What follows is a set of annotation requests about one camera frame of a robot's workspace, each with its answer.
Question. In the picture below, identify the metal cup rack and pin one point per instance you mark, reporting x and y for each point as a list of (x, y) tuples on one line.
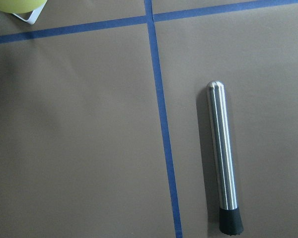
[(30, 17)]

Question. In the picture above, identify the yellow-green cup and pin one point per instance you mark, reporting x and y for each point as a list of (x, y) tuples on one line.
[(20, 6)]

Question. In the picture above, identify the steel muddler black tip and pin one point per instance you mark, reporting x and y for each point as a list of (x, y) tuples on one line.
[(230, 222)]

